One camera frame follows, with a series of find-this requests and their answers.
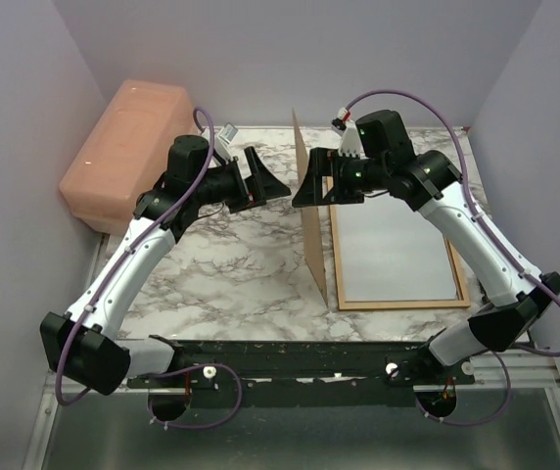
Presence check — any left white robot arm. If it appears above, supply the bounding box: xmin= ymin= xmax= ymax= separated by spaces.
xmin=40 ymin=135 xmax=291 ymax=396

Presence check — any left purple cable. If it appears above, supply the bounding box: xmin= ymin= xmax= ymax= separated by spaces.
xmin=54 ymin=107 xmax=244 ymax=432

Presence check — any aluminium extrusion frame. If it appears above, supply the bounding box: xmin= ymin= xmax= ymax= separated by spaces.
xmin=20 ymin=124 xmax=560 ymax=470

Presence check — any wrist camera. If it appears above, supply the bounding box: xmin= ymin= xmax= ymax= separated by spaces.
xmin=331 ymin=108 xmax=362 ymax=158
xmin=213 ymin=123 xmax=238 ymax=166

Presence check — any black mounting base rail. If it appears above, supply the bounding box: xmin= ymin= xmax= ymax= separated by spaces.
xmin=127 ymin=340 xmax=475 ymax=408

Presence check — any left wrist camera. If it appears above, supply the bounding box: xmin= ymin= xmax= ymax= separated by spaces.
xmin=213 ymin=123 xmax=238 ymax=166

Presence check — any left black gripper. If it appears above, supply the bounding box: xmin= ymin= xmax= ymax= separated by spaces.
xmin=193 ymin=147 xmax=290 ymax=213

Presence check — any pink translucent plastic storage box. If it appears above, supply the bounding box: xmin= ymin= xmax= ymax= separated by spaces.
xmin=59 ymin=79 xmax=196 ymax=235

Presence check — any purple cable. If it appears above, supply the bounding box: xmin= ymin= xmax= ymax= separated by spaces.
xmin=54 ymin=107 xmax=244 ymax=432
xmin=346 ymin=89 xmax=560 ymax=427

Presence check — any brown wooden picture frame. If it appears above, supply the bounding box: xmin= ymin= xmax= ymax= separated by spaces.
xmin=323 ymin=175 xmax=472 ymax=312

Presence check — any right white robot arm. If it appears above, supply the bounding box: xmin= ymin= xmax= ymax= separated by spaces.
xmin=292 ymin=110 xmax=560 ymax=384

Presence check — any brown fibreboard backing board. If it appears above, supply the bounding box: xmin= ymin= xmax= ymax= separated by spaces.
xmin=292 ymin=110 xmax=328 ymax=305

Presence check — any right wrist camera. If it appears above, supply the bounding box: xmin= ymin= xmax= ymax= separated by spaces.
xmin=331 ymin=108 xmax=362 ymax=158

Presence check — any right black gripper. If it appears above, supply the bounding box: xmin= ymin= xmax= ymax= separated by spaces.
xmin=291 ymin=147 xmax=388 ymax=207

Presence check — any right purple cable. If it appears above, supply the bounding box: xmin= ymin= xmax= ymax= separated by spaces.
xmin=346 ymin=89 xmax=560 ymax=427

